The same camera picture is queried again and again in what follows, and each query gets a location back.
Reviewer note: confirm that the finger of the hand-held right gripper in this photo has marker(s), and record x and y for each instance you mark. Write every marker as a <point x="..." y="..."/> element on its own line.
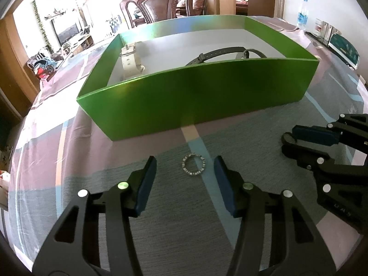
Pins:
<point x="314" y="135"/>
<point x="299" y="152"/>

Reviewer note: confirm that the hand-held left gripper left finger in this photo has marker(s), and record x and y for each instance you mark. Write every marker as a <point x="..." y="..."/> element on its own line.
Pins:
<point x="145" y="187"/>

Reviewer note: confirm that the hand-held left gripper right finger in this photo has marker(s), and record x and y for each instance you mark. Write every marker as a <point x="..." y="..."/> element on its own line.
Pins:
<point x="224" y="184"/>

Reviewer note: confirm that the green cardboard box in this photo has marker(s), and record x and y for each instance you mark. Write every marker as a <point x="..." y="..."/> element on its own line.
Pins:
<point x="198" y="100"/>

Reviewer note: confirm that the striped tablecloth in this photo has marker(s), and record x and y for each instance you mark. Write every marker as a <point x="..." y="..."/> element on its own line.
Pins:
<point x="86" y="178"/>

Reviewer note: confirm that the green and white carton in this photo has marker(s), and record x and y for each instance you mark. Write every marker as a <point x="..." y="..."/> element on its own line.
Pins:
<point x="343" y="50"/>

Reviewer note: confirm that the clear plastic box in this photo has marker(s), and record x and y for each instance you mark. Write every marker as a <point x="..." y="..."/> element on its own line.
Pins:
<point x="325" y="30"/>

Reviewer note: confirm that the plastic water bottle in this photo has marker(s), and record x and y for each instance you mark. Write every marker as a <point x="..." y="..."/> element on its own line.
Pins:
<point x="302" y="15"/>

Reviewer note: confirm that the wooden television cabinet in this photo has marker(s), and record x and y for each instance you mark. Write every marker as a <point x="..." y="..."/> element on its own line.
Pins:
<point x="80" y="43"/>

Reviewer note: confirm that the pile of clothes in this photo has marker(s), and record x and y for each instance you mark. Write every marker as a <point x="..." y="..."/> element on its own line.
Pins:
<point x="43" y="64"/>

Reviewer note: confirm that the television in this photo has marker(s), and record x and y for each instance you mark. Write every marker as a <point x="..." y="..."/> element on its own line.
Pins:
<point x="66" y="30"/>

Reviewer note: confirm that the wooden dining chair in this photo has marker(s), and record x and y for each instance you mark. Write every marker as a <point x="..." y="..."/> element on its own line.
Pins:
<point x="198" y="3"/>

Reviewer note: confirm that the carved wooden leather chair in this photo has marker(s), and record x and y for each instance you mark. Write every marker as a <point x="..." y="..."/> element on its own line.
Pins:
<point x="161" y="3"/>

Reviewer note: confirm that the ivy garland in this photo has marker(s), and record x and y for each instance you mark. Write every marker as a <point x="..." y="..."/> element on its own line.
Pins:
<point x="43" y="28"/>

